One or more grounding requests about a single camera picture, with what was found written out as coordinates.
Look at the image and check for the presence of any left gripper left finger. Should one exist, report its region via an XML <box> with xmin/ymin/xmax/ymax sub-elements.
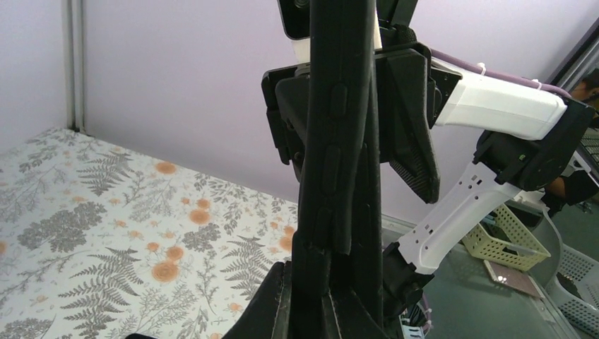
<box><xmin>223</xmin><ymin>261</ymin><xmax>292</xmax><ymax>339</ymax></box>

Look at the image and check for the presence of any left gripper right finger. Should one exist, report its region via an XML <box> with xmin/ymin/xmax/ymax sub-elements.
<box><xmin>329</xmin><ymin>287</ymin><xmax>387</xmax><ymax>339</ymax></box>

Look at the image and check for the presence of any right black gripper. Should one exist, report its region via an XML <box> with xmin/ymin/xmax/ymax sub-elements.
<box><xmin>261</xmin><ymin>43</ymin><xmax>461</xmax><ymax>204</ymax></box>

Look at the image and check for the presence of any black phone row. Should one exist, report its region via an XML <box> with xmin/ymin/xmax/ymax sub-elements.
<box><xmin>350</xmin><ymin>79</ymin><xmax>383</xmax><ymax>327</ymax></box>

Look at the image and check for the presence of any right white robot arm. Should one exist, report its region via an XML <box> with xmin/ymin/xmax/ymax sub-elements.
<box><xmin>261</xmin><ymin>42</ymin><xmax>592</xmax><ymax>319</ymax></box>

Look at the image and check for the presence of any cream plastic basket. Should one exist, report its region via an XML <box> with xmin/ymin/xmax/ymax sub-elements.
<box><xmin>461</xmin><ymin>204</ymin><xmax>552</xmax><ymax>271</ymax></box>

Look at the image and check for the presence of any floral table mat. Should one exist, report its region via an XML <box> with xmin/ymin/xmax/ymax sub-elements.
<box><xmin>1</xmin><ymin>129</ymin><xmax>297</xmax><ymax>338</ymax></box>

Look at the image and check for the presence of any white plastic basket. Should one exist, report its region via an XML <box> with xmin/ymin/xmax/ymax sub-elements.
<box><xmin>546</xmin><ymin>245</ymin><xmax>598</xmax><ymax>338</ymax></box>

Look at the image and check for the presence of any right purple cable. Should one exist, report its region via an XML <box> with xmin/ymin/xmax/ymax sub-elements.
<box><xmin>430</xmin><ymin>47</ymin><xmax>573</xmax><ymax>99</ymax></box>

